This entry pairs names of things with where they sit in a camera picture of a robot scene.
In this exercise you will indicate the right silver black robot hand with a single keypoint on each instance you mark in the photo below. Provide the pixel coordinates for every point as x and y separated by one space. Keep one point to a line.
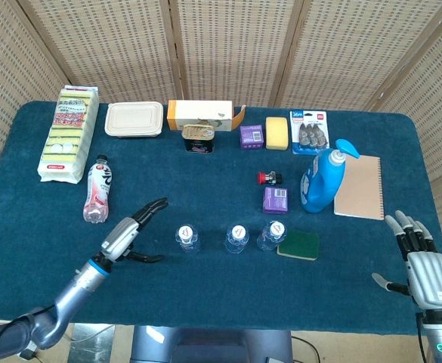
432 276

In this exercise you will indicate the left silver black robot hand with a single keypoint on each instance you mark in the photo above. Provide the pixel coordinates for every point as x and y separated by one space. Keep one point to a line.
120 238

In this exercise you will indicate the clear Ganten water bottle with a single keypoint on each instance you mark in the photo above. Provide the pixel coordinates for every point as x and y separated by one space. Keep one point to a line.
238 231
276 229
186 233

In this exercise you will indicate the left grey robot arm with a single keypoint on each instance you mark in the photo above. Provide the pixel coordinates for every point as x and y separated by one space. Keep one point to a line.
77 287

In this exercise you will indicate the pink white drink bottle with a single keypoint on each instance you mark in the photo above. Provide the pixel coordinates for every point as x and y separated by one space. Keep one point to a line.
99 185

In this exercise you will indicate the blue fabric table cover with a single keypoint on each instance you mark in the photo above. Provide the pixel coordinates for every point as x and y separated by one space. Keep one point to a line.
213 287

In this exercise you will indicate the shiny metal table leg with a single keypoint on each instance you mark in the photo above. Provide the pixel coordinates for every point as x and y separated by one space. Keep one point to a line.
96 346

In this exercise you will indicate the kraft spiral notebook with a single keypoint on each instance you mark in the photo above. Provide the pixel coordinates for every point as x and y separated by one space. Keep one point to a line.
360 187

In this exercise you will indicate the yellow sponge multipack bag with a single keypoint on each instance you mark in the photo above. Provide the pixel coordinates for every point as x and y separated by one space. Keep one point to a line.
67 136

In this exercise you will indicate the beige lidded food container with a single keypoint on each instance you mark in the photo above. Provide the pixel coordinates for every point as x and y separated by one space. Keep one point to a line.
133 119

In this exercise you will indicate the black luncheon meat can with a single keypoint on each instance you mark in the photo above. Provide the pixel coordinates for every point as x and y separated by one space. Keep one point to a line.
198 140

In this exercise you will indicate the green yellow scouring sponge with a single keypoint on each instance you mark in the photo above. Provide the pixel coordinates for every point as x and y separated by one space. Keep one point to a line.
300 244

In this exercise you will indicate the grey robot torso base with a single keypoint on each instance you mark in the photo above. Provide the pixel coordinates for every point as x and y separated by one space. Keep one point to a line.
205 346

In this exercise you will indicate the blue detergent jug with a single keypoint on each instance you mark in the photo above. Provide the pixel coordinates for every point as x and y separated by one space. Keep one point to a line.
317 185

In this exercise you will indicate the white orange carton box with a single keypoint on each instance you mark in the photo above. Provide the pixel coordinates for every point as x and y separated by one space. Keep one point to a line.
201 111

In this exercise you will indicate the red emergency stop button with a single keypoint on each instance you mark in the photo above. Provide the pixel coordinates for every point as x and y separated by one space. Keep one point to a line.
262 177

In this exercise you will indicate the purple wrapped box with barcode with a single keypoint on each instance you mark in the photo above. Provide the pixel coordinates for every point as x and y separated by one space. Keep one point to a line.
276 200

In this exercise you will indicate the purple cube box with icons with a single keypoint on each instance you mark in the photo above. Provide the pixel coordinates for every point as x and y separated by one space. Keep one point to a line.
251 137

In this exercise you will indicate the plain yellow sponge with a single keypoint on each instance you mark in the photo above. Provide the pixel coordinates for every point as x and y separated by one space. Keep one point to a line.
277 133

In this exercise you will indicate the woven bamboo folding screen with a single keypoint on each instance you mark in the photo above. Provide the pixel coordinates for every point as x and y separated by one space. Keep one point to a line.
224 49

